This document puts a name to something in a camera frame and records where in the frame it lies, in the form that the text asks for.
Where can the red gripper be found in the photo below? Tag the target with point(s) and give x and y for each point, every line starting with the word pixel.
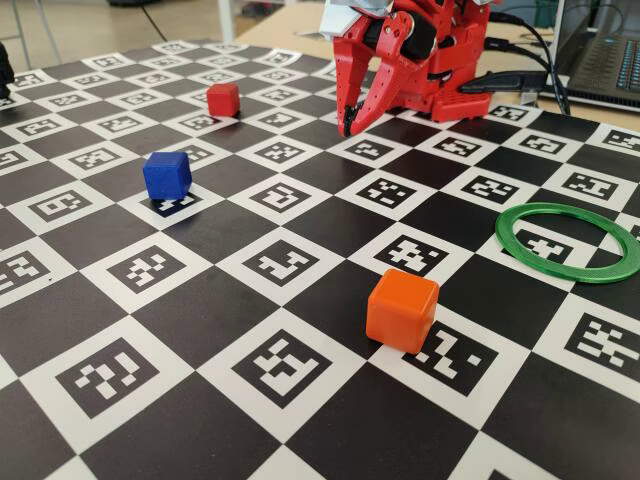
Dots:
pixel 351 67

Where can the red cube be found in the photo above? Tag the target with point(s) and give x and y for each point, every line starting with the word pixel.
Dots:
pixel 223 100

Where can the blue cube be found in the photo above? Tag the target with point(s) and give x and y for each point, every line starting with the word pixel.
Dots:
pixel 167 175

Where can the red robot arm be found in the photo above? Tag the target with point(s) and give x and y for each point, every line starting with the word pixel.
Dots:
pixel 465 50

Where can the orange cube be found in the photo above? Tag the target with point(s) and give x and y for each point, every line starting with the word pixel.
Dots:
pixel 400 310

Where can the white table leg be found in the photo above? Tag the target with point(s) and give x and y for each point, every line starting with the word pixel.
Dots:
pixel 227 20

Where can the black white marker mat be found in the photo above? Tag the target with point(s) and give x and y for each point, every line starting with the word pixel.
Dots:
pixel 320 240

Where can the dark laptop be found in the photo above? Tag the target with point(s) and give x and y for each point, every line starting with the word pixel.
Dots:
pixel 600 50

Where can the black object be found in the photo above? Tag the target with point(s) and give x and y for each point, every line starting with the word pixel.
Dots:
pixel 5 70

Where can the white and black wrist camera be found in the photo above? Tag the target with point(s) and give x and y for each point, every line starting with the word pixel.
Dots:
pixel 340 20

